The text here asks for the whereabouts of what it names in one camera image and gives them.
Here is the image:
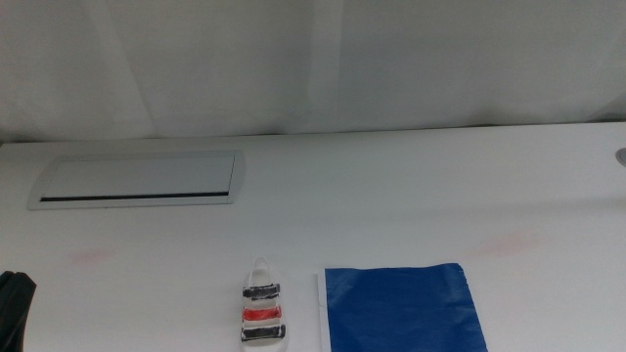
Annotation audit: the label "blue mat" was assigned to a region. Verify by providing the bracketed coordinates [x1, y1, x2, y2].
[317, 262, 490, 352]

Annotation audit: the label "white sandal black red straps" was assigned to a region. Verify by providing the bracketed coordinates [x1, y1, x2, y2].
[239, 256, 291, 352]

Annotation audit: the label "grey desk cable hatch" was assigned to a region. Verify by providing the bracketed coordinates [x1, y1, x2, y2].
[26, 150, 247, 212]

